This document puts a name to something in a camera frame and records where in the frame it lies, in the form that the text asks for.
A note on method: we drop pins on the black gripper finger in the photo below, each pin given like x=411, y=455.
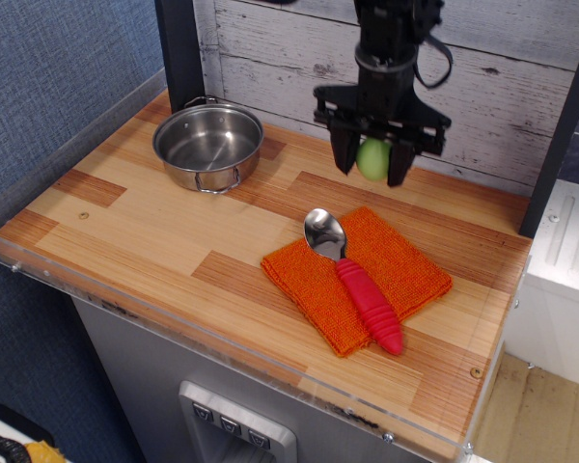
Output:
x=401, y=158
x=345, y=138

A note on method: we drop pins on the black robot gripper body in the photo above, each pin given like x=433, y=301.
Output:
x=384, y=102

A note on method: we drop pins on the green toy pear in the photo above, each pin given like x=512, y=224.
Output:
x=373, y=159

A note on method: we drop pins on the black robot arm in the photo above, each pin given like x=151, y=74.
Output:
x=388, y=26

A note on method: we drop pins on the small stainless steel pan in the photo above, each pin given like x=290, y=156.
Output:
x=209, y=147

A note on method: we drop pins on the orange knitted cloth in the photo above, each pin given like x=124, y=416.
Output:
x=407, y=278

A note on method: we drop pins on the white ribbed side unit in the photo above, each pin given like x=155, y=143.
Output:
x=542, y=327

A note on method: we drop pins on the clear acrylic table guard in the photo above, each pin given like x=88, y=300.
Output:
x=117, y=231

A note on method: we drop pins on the grey cabinet with dispenser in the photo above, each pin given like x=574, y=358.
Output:
x=185, y=403

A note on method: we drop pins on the red-handled metal spoon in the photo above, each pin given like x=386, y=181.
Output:
x=326, y=236

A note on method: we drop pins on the dark right vertical post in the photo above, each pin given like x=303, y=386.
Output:
x=553, y=161

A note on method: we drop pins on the dark vertical post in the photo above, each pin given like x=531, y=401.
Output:
x=553, y=161
x=177, y=27

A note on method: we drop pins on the dark left vertical post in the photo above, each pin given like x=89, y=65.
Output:
x=177, y=27

